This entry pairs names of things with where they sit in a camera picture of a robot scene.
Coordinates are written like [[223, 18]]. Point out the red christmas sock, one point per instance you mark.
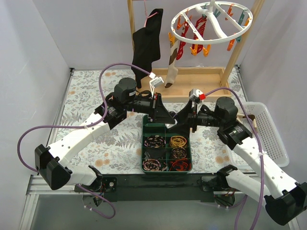
[[200, 25], [185, 29]]

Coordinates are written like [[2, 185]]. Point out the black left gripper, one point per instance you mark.
[[155, 108]]

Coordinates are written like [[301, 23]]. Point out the wooden tray base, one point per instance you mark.
[[205, 79]]

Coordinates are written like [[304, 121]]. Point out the white plastic basket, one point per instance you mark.
[[270, 138]]

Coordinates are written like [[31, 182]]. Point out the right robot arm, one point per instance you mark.
[[281, 195]]

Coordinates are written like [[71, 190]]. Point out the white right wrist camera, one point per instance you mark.
[[196, 96]]

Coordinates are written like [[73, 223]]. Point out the yellow rolled tie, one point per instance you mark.
[[178, 142]]

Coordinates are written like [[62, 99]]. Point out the black gold paisley rolled tie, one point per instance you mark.
[[178, 153]]

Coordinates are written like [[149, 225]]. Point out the green divided organizer box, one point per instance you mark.
[[149, 129]]

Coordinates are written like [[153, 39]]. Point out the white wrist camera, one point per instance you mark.
[[155, 82], [196, 96]]

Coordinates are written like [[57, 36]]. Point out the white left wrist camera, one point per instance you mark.
[[155, 82]]

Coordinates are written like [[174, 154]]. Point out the left wooden rack post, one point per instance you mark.
[[131, 19]]

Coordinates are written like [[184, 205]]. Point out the brown beige striped sock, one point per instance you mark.
[[249, 119]]

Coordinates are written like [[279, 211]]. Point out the yellow-orange clothes clip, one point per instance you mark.
[[206, 50]]

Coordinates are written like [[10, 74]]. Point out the black orange rolled tie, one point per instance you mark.
[[180, 165]]

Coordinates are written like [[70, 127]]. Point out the white round clip hanger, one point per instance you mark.
[[206, 8]]

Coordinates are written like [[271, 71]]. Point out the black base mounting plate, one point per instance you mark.
[[143, 187]]

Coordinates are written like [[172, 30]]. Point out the wooden rack post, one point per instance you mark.
[[256, 8], [131, 19]]

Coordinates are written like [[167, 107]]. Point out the floral tablecloth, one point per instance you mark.
[[119, 151]]

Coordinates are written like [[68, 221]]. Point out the black white patterned rolled tie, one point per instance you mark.
[[155, 141]]

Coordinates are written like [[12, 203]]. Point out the aluminium frame rail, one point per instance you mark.
[[36, 187]]

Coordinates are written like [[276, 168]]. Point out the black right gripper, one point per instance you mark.
[[192, 117]]

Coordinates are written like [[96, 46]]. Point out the teal clothes clip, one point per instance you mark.
[[242, 16]]

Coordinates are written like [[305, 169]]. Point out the black hanging garment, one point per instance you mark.
[[147, 45]]

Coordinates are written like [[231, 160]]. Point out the orange clothes clip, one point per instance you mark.
[[195, 49]]

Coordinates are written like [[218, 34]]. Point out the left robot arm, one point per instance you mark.
[[53, 162]]

